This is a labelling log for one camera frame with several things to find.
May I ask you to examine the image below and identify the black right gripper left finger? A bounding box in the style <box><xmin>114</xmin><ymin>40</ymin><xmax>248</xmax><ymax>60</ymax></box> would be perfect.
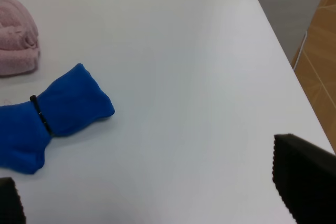
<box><xmin>0</xmin><ymin>177</ymin><xmax>26</xmax><ymax>224</ymax></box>

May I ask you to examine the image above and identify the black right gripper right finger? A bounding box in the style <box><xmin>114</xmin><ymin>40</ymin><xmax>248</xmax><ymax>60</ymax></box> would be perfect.
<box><xmin>272</xmin><ymin>134</ymin><xmax>335</xmax><ymax>223</ymax></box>

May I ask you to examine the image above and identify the pink towel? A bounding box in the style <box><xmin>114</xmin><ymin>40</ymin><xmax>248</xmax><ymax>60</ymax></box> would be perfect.
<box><xmin>1</xmin><ymin>0</ymin><xmax>40</xmax><ymax>77</ymax></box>

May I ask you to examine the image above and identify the brown cardboard box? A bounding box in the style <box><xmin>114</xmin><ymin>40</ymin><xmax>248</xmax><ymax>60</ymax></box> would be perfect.
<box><xmin>295</xmin><ymin>0</ymin><xmax>335</xmax><ymax>150</ymax></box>

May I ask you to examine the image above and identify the blue rolled towel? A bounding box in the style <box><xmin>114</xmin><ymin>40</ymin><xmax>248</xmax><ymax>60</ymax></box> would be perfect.
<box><xmin>1</xmin><ymin>63</ymin><xmax>115</xmax><ymax>174</ymax></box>

